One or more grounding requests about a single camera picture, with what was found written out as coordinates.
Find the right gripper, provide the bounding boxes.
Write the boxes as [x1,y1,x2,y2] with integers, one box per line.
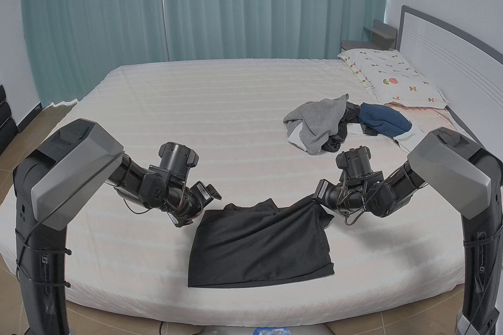
[314,179,340,213]

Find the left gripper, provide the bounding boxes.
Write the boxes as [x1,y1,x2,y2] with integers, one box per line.
[172,181,222,229]

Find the black T-shirt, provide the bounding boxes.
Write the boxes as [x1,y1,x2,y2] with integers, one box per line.
[188,197,335,289]

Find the pile of clothes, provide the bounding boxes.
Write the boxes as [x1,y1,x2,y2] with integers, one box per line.
[283,93,424,155]

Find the bed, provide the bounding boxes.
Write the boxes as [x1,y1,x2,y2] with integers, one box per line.
[0,5,503,327]

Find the white printed pillow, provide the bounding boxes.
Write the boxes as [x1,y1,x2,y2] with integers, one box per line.
[338,48,450,108]

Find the grey bedside table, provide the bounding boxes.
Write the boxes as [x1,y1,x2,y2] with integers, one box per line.
[340,19,398,52]

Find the black chest of drawers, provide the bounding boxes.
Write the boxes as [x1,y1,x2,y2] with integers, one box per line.
[0,85,18,154]

